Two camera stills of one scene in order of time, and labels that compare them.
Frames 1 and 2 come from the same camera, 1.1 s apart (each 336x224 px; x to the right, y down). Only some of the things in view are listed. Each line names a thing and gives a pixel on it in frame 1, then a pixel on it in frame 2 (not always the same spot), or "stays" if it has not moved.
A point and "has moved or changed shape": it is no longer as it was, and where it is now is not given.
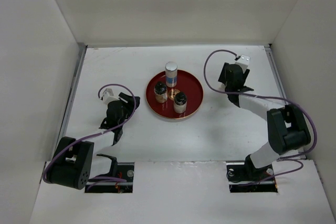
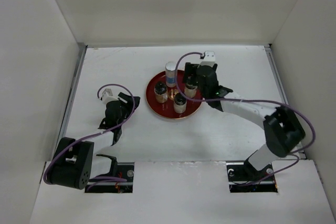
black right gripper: [222, 77] to [190, 68]
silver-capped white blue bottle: [171, 74] stays
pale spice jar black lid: [220, 87] has moved or changed shape
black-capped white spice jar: [180, 102] stays
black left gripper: [129, 99] stays
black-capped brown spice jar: [160, 92] stays
